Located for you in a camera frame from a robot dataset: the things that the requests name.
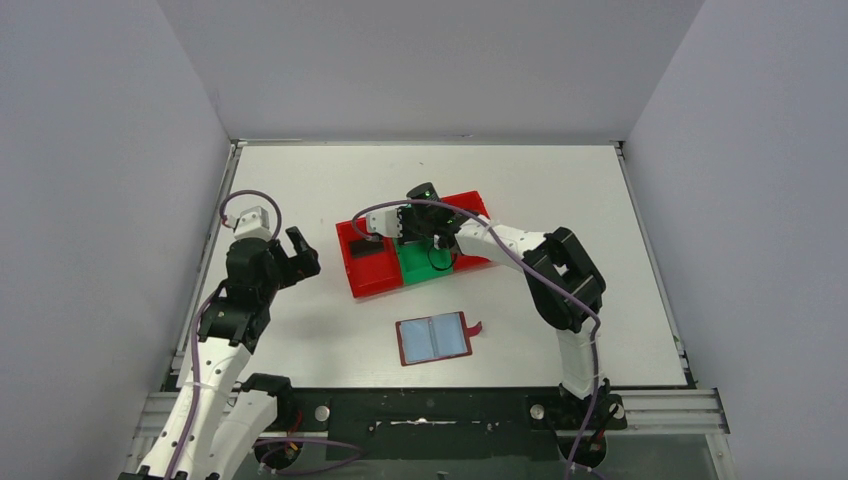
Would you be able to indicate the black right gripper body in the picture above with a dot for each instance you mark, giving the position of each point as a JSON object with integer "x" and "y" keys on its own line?
{"x": 414, "y": 226}

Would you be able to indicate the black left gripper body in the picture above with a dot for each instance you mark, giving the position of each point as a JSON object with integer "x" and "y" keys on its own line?
{"x": 287, "y": 259}

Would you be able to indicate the green plastic bin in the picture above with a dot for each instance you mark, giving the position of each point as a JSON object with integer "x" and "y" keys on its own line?
{"x": 420, "y": 261}

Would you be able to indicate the red plastic bin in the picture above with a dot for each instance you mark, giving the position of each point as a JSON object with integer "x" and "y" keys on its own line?
{"x": 372, "y": 275}
{"x": 472, "y": 202}

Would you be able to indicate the red leather card holder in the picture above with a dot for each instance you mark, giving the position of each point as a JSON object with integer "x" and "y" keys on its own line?
{"x": 435, "y": 338}

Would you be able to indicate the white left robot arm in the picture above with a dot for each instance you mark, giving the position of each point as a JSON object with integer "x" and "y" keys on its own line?
{"x": 204, "y": 437}

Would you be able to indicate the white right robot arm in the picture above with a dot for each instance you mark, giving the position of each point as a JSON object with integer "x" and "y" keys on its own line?
{"x": 565, "y": 285}

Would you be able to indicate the black card in bin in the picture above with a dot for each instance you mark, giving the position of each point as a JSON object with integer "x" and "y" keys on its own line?
{"x": 363, "y": 248}

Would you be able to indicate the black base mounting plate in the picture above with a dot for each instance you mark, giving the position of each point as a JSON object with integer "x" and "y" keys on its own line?
{"x": 536, "y": 423}

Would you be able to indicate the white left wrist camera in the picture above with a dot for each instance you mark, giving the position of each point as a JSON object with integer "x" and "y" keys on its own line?
{"x": 251, "y": 223}

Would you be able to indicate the aluminium table edge rail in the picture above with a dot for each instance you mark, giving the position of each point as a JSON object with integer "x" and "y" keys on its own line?
{"x": 207, "y": 246}

